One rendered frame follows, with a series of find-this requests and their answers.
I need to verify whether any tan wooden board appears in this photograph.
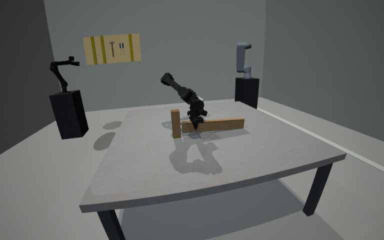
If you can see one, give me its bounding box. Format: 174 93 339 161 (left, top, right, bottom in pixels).
180 118 245 133

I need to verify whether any dark brown wooden post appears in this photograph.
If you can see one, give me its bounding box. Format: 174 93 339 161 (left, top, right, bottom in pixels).
170 109 181 139

